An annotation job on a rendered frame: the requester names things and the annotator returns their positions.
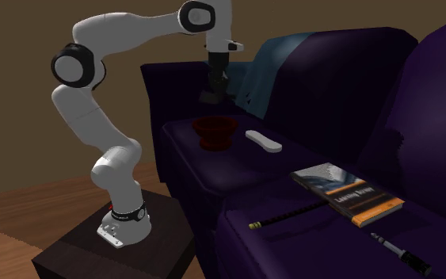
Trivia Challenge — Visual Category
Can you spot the black and grey screwdriver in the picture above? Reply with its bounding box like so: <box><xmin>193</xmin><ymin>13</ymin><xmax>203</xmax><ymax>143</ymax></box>
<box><xmin>370</xmin><ymin>231</ymin><xmax>433</xmax><ymax>277</ymax></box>

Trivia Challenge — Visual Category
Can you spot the grey and orange book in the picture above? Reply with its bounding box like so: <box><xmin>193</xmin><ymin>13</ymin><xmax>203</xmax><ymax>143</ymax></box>
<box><xmin>289</xmin><ymin>162</ymin><xmax>406</xmax><ymax>228</ymax></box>

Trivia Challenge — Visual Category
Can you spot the dark red bowl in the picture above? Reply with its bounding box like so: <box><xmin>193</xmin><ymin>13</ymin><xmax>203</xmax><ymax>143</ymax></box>
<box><xmin>192</xmin><ymin>116</ymin><xmax>239</xmax><ymax>151</ymax></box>

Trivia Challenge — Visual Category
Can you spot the dark robot stand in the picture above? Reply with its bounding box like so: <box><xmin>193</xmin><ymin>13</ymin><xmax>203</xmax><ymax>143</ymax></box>
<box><xmin>31</xmin><ymin>189</ymin><xmax>196</xmax><ymax>279</ymax></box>

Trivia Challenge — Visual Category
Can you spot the dark purple sofa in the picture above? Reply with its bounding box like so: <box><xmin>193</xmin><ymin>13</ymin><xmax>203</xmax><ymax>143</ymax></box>
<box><xmin>140</xmin><ymin>21</ymin><xmax>446</xmax><ymax>279</ymax></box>

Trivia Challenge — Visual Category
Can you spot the blue throw blanket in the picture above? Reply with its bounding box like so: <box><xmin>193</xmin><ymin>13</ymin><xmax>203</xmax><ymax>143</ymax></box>
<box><xmin>225</xmin><ymin>31</ymin><xmax>317</xmax><ymax>120</ymax></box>

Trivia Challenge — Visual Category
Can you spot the black pencil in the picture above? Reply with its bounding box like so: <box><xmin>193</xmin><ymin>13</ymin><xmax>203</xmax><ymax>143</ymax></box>
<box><xmin>248</xmin><ymin>199</ymin><xmax>329</xmax><ymax>231</ymax></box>

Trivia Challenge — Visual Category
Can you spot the white remote control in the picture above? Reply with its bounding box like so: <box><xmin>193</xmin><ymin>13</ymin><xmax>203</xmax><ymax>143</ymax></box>
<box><xmin>245</xmin><ymin>129</ymin><xmax>284</xmax><ymax>154</ymax></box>

